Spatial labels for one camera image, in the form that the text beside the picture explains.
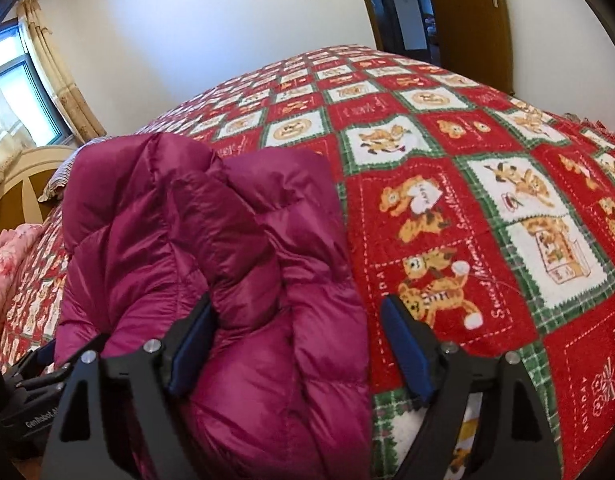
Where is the brown wooden door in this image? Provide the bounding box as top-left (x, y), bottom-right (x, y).
top-left (419, 0), bottom-right (517, 97)

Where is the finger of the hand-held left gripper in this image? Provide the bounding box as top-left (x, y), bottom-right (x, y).
top-left (16, 356), bottom-right (82, 394)
top-left (9, 338), bottom-right (57, 379)

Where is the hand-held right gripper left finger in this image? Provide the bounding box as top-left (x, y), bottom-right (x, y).
top-left (40, 292), bottom-right (216, 480)

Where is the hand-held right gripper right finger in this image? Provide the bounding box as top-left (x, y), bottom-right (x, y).
top-left (380, 295), bottom-right (563, 480)

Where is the beige patterned curtain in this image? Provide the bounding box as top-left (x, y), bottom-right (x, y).
top-left (14, 0), bottom-right (102, 144)

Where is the pink floral cloth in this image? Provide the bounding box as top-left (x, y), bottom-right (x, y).
top-left (0, 223), bottom-right (46, 347)

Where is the wooden door frame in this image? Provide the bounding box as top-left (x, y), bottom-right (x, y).
top-left (349, 0), bottom-right (389, 54)

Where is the striped pillow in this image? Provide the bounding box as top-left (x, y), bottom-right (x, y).
top-left (37, 135), bottom-right (109, 204)

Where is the magenta quilted down jacket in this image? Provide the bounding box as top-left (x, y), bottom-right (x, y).
top-left (54, 132), bottom-right (374, 480)

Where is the sheer white curtain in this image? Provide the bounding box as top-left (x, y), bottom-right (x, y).
top-left (0, 59), bottom-right (37, 197)

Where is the dark framed window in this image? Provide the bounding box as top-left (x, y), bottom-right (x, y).
top-left (0, 22), bottom-right (74, 147)

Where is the cream and wood headboard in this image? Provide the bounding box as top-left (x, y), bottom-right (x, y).
top-left (0, 144), bottom-right (79, 242)

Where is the red printed checkered blanket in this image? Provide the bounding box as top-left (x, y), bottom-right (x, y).
top-left (0, 44), bottom-right (615, 480)

